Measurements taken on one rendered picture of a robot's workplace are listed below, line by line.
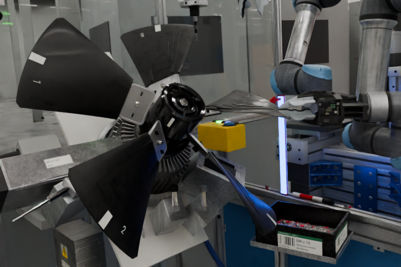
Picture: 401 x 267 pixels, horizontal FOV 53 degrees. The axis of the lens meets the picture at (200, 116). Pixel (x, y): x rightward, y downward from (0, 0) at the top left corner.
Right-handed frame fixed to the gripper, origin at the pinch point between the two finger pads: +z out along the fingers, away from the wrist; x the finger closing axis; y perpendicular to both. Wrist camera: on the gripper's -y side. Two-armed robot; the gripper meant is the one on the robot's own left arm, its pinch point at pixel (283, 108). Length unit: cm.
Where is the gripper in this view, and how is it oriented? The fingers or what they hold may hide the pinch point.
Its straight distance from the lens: 108.6
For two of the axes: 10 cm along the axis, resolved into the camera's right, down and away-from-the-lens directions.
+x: 0.8, 9.7, 2.4
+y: -1.8, 2.5, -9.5
